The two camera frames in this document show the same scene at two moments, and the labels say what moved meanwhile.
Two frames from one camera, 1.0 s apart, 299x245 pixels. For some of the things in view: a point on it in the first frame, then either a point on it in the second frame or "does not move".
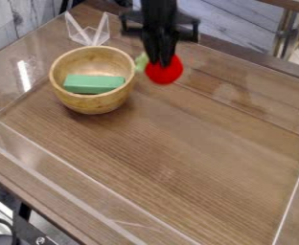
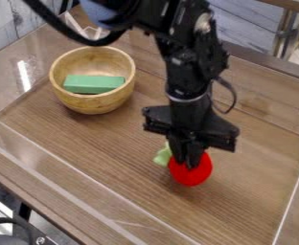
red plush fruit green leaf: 162,75 → 194,177
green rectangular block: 90,83 does not move
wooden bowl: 93,60 does not move
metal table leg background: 289,33 does not move
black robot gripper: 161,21 → 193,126
